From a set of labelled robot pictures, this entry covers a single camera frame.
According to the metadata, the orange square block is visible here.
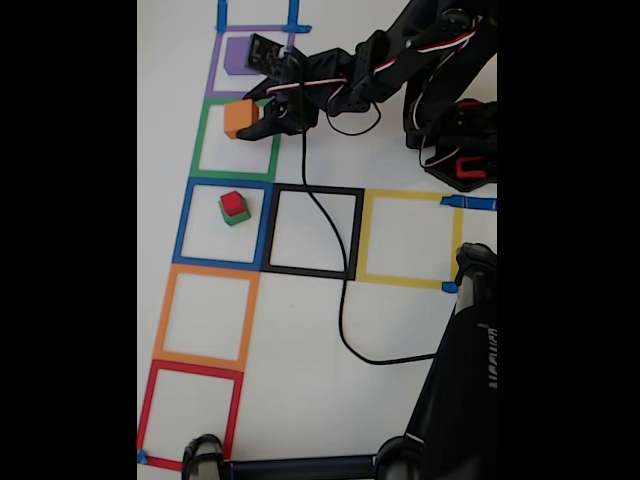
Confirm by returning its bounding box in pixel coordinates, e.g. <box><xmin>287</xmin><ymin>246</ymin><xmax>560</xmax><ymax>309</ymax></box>
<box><xmin>223</xmin><ymin>98</ymin><xmax>261</xmax><ymax>140</ymax></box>

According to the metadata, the green square block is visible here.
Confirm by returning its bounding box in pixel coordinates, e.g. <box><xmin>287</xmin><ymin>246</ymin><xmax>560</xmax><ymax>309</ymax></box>
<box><xmin>218</xmin><ymin>197</ymin><xmax>252</xmax><ymax>228</ymax></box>

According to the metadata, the large purple square block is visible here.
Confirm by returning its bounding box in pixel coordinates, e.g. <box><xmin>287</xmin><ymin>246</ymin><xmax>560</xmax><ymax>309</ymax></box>
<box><xmin>223</xmin><ymin>35</ymin><xmax>261</xmax><ymax>75</ymax></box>

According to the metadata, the black tripod stand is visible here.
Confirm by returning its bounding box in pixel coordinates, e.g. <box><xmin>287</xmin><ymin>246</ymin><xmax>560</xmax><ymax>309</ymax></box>
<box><xmin>181</xmin><ymin>242</ymin><xmax>498</xmax><ymax>480</ymax></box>

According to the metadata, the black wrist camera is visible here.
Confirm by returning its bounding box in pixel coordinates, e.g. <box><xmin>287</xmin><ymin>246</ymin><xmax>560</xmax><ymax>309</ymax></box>
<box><xmin>269</xmin><ymin>97</ymin><xmax>320</xmax><ymax>137</ymax></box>

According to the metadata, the purple square frame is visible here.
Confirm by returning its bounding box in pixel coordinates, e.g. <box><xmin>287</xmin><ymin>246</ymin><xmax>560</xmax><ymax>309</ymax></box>
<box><xmin>204</xmin><ymin>24</ymin><xmax>296</xmax><ymax>101</ymax></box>

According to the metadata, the green square frame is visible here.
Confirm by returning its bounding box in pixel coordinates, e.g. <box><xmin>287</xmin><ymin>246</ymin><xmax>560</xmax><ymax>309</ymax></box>
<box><xmin>189</xmin><ymin>97</ymin><xmax>286</xmax><ymax>182</ymax></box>

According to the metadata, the black camera cable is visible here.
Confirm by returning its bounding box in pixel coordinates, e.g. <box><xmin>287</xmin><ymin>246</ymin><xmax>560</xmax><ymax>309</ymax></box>
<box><xmin>298</xmin><ymin>49</ymin><xmax>442</xmax><ymax>366</ymax></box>

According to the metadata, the blue square frame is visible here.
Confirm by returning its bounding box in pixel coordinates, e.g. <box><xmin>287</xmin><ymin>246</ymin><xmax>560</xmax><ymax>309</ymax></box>
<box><xmin>172</xmin><ymin>177</ymin><xmax>275</xmax><ymax>273</ymax></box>

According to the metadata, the black square frame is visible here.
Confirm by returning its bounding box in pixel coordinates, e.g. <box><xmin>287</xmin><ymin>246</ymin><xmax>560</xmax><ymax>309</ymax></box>
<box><xmin>259</xmin><ymin>182</ymin><xmax>365</xmax><ymax>281</ymax></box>

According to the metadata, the yellow square frame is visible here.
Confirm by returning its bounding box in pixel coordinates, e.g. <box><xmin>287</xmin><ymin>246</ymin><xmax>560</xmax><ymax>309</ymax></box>
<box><xmin>355</xmin><ymin>188</ymin><xmax>464</xmax><ymax>291</ymax></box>

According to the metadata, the orange square frame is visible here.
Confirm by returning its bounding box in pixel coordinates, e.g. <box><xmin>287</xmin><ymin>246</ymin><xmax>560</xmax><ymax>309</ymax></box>
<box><xmin>153</xmin><ymin>263</ymin><xmax>262</xmax><ymax>372</ymax></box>

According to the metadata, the red square frame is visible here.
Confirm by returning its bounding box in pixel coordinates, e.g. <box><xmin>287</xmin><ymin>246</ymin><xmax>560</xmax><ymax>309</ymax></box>
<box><xmin>137</xmin><ymin>358</ymin><xmax>245</xmax><ymax>472</ymax></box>

